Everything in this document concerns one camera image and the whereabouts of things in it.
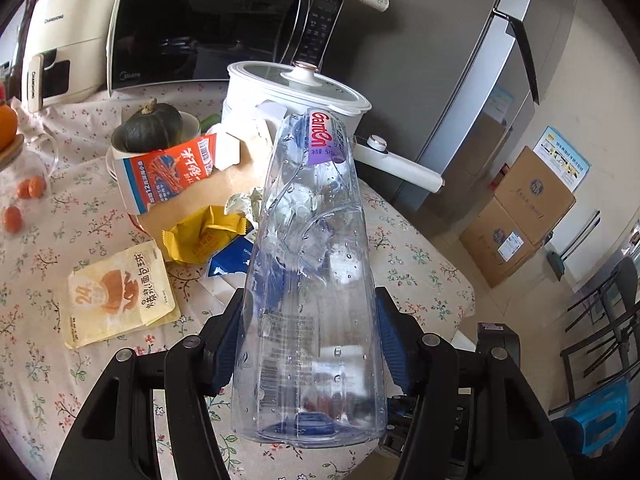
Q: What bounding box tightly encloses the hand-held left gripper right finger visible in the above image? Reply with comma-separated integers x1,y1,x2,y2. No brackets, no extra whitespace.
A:
375,287,576,480

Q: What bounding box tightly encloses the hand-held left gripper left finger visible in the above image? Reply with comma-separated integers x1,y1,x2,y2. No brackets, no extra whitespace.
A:
50,287,246,480

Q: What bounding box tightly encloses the clear plastic water bottle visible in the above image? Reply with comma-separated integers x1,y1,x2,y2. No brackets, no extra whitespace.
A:
231,107,390,447

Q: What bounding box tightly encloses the blue cardboard box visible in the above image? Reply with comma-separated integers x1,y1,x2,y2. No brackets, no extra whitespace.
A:
207,232,256,278

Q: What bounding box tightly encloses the yellow snack wrapper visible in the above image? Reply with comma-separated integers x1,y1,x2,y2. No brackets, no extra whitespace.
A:
161,206,248,264

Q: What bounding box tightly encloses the cream bread packet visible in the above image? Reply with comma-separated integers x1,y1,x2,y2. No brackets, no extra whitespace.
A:
65,240,181,351

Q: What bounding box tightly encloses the brown cardboard box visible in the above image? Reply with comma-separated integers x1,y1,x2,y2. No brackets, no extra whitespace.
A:
492,146,577,235
460,197,556,289

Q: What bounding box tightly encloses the crumpled white tissue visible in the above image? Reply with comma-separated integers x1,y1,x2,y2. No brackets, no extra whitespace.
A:
225,187,266,221

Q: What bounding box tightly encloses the brown paper bag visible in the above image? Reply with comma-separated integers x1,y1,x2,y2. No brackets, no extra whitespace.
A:
130,102,282,241

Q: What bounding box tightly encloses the orange and white carton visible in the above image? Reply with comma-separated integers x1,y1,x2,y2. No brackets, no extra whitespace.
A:
114,130,242,217

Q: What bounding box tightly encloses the floral tablecloth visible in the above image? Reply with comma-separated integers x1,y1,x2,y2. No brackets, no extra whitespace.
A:
0,80,476,480

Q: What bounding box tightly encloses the blue plastic stool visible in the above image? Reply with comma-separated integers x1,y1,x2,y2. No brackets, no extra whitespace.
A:
549,377,632,441

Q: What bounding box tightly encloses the black metal chair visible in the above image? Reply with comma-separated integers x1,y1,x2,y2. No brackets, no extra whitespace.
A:
560,257,640,401

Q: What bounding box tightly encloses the white flower-print bowl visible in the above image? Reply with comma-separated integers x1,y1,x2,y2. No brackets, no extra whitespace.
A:
107,110,201,171

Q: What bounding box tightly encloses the dark green pumpkin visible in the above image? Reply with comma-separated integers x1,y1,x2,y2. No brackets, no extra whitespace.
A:
111,99,185,153

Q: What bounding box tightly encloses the white electric cooking pot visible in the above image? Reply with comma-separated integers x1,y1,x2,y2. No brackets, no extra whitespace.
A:
220,60,446,193

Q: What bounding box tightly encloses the clear glass jar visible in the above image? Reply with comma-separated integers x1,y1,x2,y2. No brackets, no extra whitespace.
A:
0,132,57,196

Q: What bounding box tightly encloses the white pot lid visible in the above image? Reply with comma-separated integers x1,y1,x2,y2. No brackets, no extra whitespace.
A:
227,60,373,116

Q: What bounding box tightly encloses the grey refrigerator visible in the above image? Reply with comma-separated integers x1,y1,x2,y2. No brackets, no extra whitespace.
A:
320,0,576,216

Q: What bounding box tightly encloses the wooden jar lid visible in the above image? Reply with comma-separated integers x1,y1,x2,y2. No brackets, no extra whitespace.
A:
0,132,26,168

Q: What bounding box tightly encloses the large orange fruit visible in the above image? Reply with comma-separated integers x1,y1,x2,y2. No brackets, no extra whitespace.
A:
0,102,19,151

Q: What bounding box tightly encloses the black microwave oven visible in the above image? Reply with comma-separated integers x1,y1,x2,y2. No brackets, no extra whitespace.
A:
106,0,346,98

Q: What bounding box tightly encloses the cream air fryer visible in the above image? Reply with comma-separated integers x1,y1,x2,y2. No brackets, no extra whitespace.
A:
20,0,121,113

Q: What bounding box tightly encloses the wall poster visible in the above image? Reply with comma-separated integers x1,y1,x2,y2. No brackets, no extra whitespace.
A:
532,126,591,192

